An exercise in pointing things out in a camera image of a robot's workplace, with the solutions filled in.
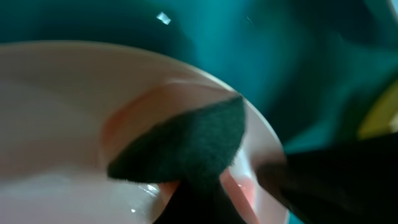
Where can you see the teal plastic tray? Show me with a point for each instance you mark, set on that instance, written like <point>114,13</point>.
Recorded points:
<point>309,69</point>

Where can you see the green pink sponge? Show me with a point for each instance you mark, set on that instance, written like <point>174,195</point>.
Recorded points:
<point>173,133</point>

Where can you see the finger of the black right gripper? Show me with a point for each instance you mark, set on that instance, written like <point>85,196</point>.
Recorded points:
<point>353,182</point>

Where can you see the yellow plate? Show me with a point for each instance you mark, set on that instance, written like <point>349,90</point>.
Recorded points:
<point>382,117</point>

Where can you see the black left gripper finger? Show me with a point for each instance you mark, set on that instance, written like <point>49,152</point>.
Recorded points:
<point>187,206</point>

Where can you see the white plate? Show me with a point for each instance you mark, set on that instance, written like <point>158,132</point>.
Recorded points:
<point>55,99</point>

